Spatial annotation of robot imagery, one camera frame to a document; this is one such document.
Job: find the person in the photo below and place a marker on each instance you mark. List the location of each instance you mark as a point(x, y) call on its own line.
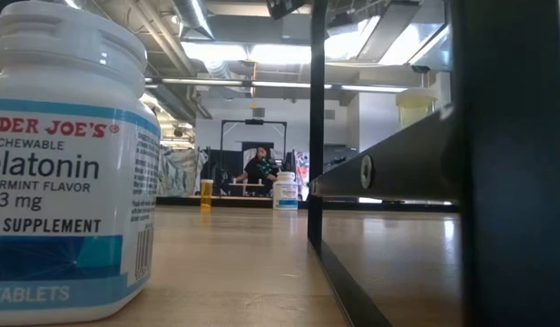
point(257, 170)

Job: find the white supplement bottle blue label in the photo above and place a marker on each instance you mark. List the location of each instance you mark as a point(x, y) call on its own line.
point(57, 181)
point(285, 191)

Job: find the orange pill vial white cap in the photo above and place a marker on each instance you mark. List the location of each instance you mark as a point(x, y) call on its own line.
point(206, 193)

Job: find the ceiling light strip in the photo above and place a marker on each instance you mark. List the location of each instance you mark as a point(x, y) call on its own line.
point(207, 82)

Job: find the silver ribbed ceiling duct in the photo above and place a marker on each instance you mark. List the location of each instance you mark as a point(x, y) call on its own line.
point(170, 95)

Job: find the patterned blue-green cloth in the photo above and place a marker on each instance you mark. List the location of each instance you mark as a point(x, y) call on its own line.
point(179, 170)

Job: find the black robot rig frame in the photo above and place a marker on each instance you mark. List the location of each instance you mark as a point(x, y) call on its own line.
point(253, 121)

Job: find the floral patterned cloth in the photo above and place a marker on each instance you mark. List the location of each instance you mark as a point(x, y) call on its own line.
point(302, 168)

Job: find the black aluminium table frame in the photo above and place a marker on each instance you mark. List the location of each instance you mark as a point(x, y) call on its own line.
point(243, 202)

